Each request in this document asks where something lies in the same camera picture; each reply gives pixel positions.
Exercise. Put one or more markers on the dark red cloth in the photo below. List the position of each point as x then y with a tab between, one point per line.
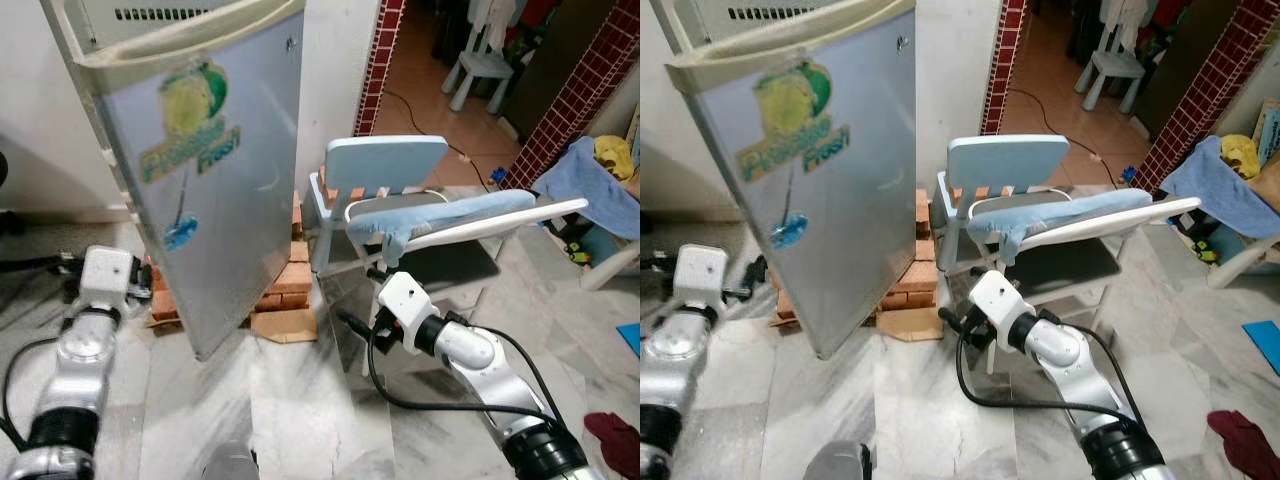
615	445
1245	442

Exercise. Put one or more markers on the white kids chair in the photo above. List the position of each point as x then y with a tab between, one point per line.
480	65
1115	62

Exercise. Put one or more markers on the light blue kids chair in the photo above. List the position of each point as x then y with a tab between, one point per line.
385	165
1005	163

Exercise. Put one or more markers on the yellow crumpled bag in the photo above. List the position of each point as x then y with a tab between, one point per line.
1240	155
613	157

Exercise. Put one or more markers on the silver left robot leg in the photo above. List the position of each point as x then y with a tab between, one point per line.
835	463
230	463

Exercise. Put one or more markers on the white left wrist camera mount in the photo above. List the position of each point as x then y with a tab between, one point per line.
108	275
700	272

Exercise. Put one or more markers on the light blue cloth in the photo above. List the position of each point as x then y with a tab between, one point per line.
1060	215
440	215

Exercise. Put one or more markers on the white plastic board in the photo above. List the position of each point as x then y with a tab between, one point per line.
1130	222
520	220

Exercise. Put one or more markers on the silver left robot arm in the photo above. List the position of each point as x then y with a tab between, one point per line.
75	375
675	375

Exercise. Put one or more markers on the flat blue sheet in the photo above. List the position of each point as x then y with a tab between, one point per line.
630	338
1264	340

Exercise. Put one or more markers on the silver fridge with sticker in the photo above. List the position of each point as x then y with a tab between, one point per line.
830	200
215	200

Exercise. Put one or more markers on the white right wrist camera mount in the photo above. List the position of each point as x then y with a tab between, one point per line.
403	298
995	295

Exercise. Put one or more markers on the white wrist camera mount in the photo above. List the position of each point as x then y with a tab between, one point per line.
403	298
995	295
700	272
108	275

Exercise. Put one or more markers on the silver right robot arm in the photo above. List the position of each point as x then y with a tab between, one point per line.
500	380
1085	375

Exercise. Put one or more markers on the blue towel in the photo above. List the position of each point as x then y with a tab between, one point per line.
590	190
1215	190

